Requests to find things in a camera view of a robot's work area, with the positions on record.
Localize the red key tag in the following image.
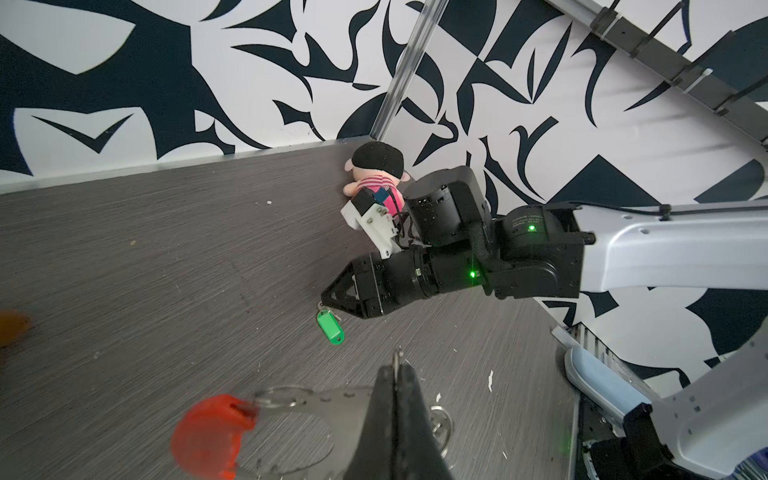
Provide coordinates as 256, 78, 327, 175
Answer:
170, 394, 260, 479

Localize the pink plush doll black hat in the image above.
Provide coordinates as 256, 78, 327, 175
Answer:
343, 141, 410, 217

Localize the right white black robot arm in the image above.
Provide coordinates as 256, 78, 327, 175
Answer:
321, 166, 767, 479

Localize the brown white plush dog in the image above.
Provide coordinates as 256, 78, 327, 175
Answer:
0, 310, 30, 348

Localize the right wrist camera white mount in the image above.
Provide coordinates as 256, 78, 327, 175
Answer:
340, 188, 402, 259

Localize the green key tag with key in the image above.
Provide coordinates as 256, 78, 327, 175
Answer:
316, 302, 345, 345

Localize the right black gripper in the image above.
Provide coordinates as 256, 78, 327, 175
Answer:
321, 253, 384, 318

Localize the black wall hook rack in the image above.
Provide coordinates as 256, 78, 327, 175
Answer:
583, 1, 767, 147

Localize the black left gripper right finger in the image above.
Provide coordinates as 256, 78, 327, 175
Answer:
395, 363, 452, 480

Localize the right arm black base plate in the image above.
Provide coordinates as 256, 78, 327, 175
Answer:
581, 403, 701, 479

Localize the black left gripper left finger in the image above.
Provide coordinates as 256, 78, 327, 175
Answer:
344, 365, 397, 480

